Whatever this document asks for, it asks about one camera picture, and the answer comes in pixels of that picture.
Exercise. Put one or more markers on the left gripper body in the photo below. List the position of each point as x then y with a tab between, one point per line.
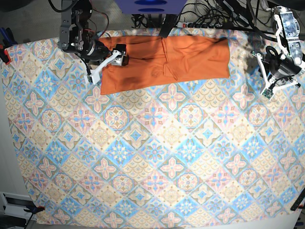
281	70

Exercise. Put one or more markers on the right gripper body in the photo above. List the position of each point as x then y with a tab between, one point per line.
96	51

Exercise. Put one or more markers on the orange T-shirt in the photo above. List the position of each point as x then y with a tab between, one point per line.
157	61

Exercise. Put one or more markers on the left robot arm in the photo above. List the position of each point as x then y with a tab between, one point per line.
286	30

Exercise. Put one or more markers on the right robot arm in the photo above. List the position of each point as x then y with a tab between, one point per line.
77	38

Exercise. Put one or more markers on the patterned blue tablecloth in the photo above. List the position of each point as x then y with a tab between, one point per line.
201	153

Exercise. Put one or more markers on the blue clamp upper left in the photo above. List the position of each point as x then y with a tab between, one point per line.
8	41

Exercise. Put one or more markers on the blue clamp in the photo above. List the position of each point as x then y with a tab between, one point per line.
33	210
8	41

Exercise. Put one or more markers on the blue clamp lower left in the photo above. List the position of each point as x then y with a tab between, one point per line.
33	210

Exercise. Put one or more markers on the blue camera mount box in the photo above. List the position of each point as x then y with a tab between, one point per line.
151	6

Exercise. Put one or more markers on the power strip with red switch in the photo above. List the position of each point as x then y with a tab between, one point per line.
199	25

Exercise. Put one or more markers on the white floor rail box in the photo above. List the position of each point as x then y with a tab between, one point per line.
15	204

